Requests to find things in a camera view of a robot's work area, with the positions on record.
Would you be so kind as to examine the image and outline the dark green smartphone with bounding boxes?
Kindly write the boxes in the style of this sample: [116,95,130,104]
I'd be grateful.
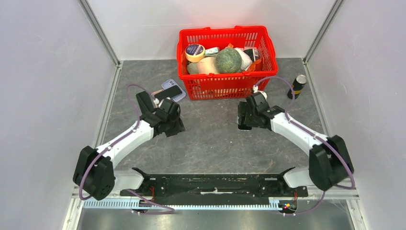
[154,85,185,102]

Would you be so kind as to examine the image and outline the black smartphone silver edge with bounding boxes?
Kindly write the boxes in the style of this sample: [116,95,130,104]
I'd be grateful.
[237,125,252,131]

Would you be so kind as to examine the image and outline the pink phone case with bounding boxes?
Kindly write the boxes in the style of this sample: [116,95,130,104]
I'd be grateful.
[151,89,162,96]

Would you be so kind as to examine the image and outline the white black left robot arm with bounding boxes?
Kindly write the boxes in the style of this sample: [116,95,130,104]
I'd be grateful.
[73,98,185,200]

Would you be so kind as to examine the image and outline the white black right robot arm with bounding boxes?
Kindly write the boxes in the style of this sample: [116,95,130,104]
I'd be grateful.
[237,91,355,196]

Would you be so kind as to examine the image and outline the lilac phone case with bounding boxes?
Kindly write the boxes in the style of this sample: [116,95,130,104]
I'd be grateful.
[161,79,186,99]

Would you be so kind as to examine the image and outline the dark smartphone on table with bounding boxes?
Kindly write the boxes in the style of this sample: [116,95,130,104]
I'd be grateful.
[136,91,156,114]

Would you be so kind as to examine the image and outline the orange snack packet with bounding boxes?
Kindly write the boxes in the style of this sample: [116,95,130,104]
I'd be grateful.
[246,58,262,72]

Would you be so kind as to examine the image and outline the white plastic bag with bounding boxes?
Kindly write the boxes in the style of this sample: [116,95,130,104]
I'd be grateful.
[235,48,252,72]

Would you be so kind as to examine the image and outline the black yellow drink can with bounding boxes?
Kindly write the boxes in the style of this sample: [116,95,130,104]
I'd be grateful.
[287,74,308,100]

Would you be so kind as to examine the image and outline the black white packet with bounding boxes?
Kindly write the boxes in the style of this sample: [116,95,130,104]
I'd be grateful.
[243,47,260,62]

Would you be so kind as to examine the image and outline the green patterned ball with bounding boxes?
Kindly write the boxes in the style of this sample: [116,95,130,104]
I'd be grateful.
[214,47,242,74]

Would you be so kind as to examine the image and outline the red plastic shopping basket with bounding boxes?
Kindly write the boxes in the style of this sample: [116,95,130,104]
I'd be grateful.
[177,25,278,100]

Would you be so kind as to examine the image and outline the beige paper bag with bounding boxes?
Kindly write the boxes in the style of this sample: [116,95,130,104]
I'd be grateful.
[187,57,219,75]

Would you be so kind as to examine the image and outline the masking tape roll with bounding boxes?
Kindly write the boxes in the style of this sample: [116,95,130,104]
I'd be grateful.
[184,44,205,62]

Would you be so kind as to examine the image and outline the small teal box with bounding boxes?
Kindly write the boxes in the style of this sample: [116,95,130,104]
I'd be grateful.
[204,47,220,56]

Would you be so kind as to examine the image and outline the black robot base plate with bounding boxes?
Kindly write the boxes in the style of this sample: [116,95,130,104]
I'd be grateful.
[135,173,308,206]

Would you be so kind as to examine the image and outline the slotted aluminium rail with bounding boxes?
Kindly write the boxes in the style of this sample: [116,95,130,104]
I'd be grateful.
[83,198,282,211]

